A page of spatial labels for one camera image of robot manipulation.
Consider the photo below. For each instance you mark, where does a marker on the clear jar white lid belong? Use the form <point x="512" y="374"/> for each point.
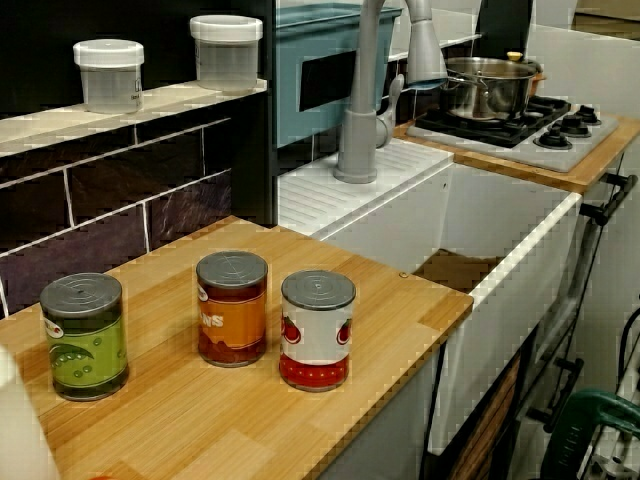
<point x="226" y="55"/>
<point x="110" y="75"/>

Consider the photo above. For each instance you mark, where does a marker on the green clamp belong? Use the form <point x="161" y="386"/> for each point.
<point x="575" y="430"/>

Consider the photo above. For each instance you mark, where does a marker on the grey black toy stove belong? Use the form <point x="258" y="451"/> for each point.
<point x="550" y="150"/>

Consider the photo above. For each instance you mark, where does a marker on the red white tomato can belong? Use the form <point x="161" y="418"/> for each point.
<point x="317" y="335"/>

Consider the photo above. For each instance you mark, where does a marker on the stainless steel pot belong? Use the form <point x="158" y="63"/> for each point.
<point x="495" y="90"/>

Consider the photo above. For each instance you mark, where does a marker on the green peas can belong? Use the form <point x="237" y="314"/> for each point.
<point x="85" y="345"/>

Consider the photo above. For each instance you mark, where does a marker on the grey toy faucet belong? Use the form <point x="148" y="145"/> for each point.
<point x="357" y="130"/>

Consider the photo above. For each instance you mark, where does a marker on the wooden counter board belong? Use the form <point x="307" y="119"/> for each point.
<point x="250" y="400"/>

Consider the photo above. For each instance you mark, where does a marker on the white toy sink unit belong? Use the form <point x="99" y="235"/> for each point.
<point x="500" y="210"/>

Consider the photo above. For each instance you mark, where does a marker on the orange beans can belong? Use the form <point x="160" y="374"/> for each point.
<point x="232" y="320"/>

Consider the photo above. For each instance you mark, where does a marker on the teal plastic bin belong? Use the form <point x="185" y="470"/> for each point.
<point x="289" y="95"/>

